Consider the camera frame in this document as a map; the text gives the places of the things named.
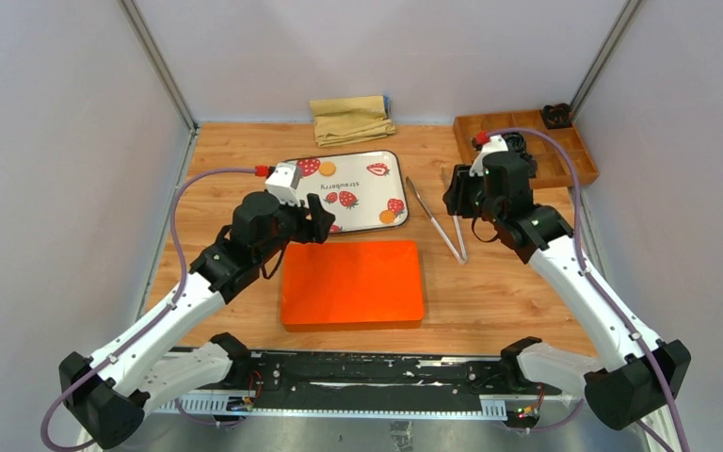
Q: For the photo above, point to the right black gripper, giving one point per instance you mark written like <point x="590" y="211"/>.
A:
<point x="456" y="197"/>

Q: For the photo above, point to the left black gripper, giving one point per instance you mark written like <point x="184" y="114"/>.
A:
<point x="320" y="219"/>

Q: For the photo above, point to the round orange biscuit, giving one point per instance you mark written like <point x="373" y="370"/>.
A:
<point x="327" y="168"/>
<point x="387" y="217"/>

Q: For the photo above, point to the strawberry print white tray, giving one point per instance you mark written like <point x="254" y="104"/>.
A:
<point x="364" y="185"/>

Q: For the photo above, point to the orange box lid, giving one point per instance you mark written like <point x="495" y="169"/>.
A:
<point x="352" y="286"/>

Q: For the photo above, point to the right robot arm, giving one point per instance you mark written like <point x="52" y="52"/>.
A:
<point x="635" y="371"/>

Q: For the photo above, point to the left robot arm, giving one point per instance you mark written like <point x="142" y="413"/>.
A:
<point x="111" y="391"/>

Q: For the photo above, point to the wooden compartment organizer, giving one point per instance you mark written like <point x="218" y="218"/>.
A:
<point x="553" y="170"/>

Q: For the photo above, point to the folded beige cloth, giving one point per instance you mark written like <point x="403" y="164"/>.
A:
<point x="344" y="121"/>

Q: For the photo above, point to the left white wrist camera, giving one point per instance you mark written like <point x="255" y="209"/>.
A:
<point x="283" y="182"/>

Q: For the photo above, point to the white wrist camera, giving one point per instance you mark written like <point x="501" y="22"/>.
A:
<point x="283" y="182"/>
<point x="484" y="145"/>

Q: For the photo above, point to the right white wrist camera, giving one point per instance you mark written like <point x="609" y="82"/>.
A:
<point x="484" y="145"/>

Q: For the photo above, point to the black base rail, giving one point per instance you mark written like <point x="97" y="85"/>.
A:
<point x="378" y="384"/>

